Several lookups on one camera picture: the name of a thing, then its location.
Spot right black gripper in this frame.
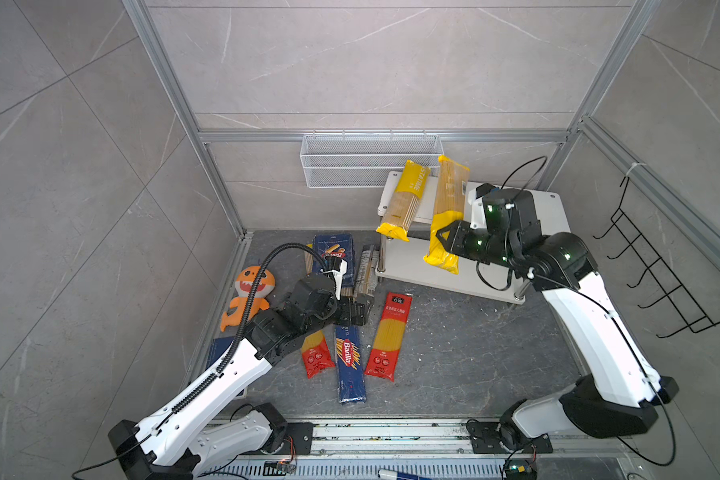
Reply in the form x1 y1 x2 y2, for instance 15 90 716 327
437 218 519 272

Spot yellow barcode spaghetti bag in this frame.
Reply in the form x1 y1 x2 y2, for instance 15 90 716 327
423 155 470 275

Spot yellow Pastatime spaghetti bag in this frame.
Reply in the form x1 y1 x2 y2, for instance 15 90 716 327
376 160 431 242

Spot red spaghetti bag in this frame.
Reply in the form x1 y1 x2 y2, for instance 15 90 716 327
300 330 336 379
365 292 413 381

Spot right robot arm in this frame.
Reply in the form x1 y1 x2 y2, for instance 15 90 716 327
427 156 679 453

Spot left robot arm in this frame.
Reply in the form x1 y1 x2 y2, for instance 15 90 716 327
108 242 372 479

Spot white two-tier shelf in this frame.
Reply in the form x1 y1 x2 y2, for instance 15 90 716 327
374 170 574 306

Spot clear labelled spaghetti bag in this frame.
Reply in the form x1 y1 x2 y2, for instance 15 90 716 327
354 244 379 298

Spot blue Barilla rigatoni box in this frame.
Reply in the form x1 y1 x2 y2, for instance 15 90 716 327
312 233 355 288

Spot blue Barilla spaghetti box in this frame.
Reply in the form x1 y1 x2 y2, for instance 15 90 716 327
335 325 367 404

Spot orange shark plush toy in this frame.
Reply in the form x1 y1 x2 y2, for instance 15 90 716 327
220 266 276 332

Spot blue marker pen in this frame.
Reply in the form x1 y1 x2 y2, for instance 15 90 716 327
378 469 431 480

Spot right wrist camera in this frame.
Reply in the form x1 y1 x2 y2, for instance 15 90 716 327
466 183 497 233

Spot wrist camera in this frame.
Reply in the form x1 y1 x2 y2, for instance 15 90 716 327
323 255 348 300
466 183 497 233

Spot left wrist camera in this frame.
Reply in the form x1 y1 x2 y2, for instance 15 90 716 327
323 255 348 300

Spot white wire mesh basket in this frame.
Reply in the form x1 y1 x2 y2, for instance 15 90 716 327
300 133 444 189

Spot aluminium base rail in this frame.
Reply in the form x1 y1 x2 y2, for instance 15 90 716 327
199 418 654 479

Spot black wire hook rack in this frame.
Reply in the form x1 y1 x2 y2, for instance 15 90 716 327
592 176 720 339

